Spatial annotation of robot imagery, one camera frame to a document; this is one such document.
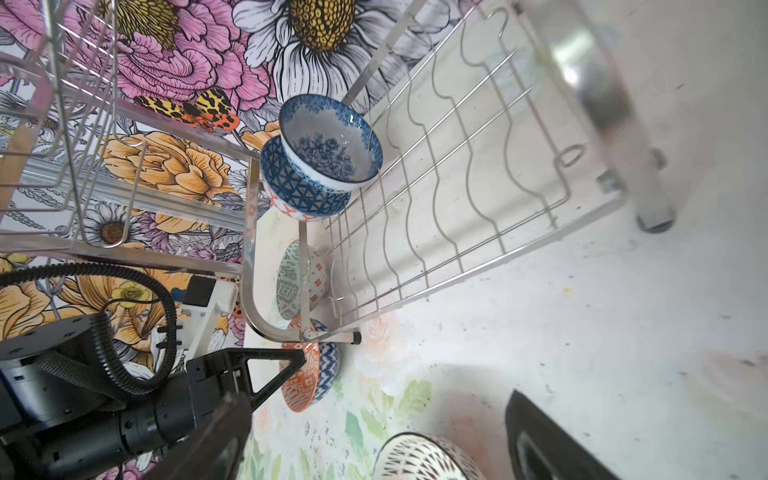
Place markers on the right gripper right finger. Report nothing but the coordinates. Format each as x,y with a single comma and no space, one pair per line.
540,449

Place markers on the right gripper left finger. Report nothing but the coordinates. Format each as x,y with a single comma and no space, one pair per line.
214,451

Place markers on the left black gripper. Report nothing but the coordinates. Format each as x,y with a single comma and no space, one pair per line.
63,418

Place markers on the green patterned bowl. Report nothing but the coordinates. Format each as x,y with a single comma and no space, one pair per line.
288,277

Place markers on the dark blue patterned bowl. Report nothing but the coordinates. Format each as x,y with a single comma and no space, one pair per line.
298,195

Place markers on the silver wire dish rack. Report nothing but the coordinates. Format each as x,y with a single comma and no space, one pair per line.
131,134

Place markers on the blue floral bowl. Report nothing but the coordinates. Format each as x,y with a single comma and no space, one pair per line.
329,144

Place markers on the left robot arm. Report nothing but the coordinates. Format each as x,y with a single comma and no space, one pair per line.
63,418

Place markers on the white black lattice bowl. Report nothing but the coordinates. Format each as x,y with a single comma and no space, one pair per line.
411,455

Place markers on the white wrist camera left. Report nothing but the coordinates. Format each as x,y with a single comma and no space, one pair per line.
205,307

